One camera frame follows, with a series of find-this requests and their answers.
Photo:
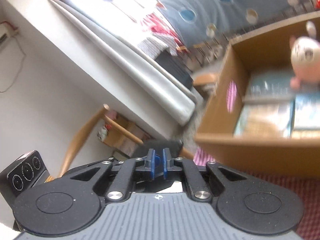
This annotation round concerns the red patterned cloth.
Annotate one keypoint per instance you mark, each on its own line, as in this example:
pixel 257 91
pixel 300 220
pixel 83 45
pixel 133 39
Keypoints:
pixel 156 25

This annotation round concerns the blue white tissue box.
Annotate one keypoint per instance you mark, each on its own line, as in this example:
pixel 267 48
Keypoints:
pixel 306 116

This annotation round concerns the beige cotton swabs pack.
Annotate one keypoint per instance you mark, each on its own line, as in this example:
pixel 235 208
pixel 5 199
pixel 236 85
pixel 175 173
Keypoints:
pixel 267 120

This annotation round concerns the wooden chair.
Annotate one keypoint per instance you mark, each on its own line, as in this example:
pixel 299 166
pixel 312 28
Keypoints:
pixel 84 132

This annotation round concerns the blue face masks pack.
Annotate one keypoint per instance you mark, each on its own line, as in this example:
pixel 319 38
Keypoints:
pixel 270 85

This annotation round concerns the black camera device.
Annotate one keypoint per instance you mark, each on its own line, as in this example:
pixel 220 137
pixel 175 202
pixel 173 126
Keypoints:
pixel 25 172

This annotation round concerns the pink white plush toy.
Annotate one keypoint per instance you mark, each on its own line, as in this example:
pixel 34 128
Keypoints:
pixel 305 57

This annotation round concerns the white air conditioner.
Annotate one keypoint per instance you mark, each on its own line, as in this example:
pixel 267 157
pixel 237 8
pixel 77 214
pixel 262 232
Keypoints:
pixel 7 33

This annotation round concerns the polka dot white cloth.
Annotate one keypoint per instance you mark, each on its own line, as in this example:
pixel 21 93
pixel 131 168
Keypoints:
pixel 155 44

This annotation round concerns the grey sheet with circles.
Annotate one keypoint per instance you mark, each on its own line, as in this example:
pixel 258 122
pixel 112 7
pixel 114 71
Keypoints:
pixel 195 21

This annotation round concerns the pink checkered cloth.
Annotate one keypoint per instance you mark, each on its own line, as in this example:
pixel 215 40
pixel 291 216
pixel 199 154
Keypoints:
pixel 264 204

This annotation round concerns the brown cardboard box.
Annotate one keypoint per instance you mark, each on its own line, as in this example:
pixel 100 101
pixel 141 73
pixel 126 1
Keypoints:
pixel 261 49

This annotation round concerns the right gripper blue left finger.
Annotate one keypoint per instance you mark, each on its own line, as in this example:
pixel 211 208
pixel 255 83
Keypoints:
pixel 132 171

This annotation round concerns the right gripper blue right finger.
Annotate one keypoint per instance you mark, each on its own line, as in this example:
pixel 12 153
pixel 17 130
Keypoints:
pixel 192 180

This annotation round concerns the small wooden stool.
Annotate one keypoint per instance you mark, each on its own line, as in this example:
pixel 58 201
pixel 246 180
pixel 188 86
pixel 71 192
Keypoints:
pixel 205 83

